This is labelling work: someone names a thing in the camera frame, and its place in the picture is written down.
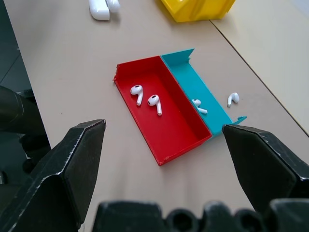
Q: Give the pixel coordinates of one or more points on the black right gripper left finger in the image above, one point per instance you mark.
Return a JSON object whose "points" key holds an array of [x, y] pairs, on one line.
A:
{"points": [[53, 188]]}

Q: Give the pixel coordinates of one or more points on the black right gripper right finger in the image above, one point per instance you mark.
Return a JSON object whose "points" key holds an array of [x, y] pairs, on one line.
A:
{"points": [[263, 164]]}

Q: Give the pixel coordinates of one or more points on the white earbud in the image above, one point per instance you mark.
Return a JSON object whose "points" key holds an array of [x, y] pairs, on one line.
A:
{"points": [[196, 102], [153, 100], [136, 90], [234, 97]]}

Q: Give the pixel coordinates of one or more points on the white earbud charging case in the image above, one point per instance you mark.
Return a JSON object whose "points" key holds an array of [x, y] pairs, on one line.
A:
{"points": [[99, 12]]}

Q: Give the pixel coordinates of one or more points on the yellow plastic bin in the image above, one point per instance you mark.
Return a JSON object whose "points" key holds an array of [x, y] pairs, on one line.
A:
{"points": [[193, 9]]}

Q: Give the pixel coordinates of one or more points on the red plastic tray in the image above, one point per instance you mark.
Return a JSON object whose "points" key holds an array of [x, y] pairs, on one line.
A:
{"points": [[173, 130]]}

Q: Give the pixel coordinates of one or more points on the teal plastic tray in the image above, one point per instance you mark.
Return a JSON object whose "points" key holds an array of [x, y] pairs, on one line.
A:
{"points": [[198, 82]]}

